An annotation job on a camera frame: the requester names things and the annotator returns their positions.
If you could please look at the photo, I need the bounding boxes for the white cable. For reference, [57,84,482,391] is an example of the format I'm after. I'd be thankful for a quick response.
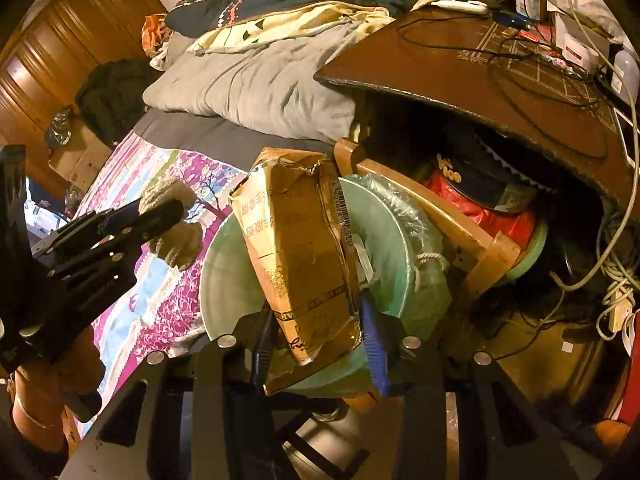
[550,0,640,341]

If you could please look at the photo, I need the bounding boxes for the green plastic bin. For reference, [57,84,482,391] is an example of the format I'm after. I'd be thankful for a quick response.
[200,172,453,401]

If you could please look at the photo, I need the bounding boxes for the red bundle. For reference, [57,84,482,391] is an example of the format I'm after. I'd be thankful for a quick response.
[422,170,538,266]

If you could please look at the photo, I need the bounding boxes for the green plastic basin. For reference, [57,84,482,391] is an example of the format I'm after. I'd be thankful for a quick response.
[505,220,548,281]

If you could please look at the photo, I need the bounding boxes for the cardboard box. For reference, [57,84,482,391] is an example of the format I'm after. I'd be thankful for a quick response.
[47,122,113,191]

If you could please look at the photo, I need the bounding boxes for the black clothes pile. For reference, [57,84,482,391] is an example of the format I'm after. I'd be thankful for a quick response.
[75,59,166,136]

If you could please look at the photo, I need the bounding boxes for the beige knit glove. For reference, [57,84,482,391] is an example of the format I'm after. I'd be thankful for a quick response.
[137,176,205,270]

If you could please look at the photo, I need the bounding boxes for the camouflage bag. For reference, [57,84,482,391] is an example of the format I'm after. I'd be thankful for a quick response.
[45,107,81,148]

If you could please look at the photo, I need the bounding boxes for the white plastic bag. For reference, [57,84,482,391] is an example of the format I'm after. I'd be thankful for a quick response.
[537,0,626,41]

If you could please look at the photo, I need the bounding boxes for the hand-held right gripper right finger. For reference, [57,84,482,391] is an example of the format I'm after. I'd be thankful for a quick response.
[360,287,601,480]

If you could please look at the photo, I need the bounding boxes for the dark grey mattress sheet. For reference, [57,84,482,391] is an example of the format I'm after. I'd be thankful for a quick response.
[132,110,336,173]

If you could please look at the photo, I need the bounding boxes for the white remote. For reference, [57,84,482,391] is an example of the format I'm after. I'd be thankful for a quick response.
[431,0,488,15]

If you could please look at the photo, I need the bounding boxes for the clear plastic bottle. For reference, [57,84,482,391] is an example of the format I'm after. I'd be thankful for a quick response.
[610,45,640,93]

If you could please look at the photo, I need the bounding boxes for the brown wooden desk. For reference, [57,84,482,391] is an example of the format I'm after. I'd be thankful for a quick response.
[314,7,640,221]

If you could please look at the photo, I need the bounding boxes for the grey quilt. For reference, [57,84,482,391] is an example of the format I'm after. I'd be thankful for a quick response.
[142,22,373,143]

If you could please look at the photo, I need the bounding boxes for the white box red label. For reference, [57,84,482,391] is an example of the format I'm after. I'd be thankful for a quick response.
[552,12,613,68]

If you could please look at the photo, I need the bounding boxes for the striped floral bedsheet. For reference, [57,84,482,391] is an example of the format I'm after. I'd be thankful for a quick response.
[60,130,261,441]

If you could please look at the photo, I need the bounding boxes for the red bag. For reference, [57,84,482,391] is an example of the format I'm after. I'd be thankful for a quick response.
[612,360,640,428]

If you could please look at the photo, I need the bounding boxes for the white power strip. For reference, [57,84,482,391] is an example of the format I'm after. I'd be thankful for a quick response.
[597,280,636,341]

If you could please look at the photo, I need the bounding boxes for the yellow patterned blanket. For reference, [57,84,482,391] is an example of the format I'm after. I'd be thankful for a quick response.
[190,2,396,56]

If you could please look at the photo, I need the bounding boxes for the orange plastic bag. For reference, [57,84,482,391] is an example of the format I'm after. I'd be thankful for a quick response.
[141,14,173,56]

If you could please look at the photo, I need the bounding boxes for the person's left hand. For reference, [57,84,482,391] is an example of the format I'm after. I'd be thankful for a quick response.
[10,327,106,453]

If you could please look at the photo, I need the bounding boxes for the brown printed paper packet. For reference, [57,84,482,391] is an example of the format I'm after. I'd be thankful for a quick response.
[228,147,363,395]

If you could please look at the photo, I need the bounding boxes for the black cap gold emblem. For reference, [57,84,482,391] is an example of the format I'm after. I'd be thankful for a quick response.
[432,132,551,211]

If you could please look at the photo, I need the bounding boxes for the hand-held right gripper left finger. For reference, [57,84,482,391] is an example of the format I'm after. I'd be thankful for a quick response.
[60,310,276,480]

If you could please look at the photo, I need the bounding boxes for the person's left forearm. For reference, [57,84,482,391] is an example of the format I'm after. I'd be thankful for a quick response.
[0,410,71,480]

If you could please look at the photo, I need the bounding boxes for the wooden wardrobe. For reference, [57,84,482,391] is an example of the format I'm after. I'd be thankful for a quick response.
[0,0,168,201]

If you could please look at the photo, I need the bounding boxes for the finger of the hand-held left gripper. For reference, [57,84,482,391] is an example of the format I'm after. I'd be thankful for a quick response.
[56,198,186,252]
[31,229,152,282]

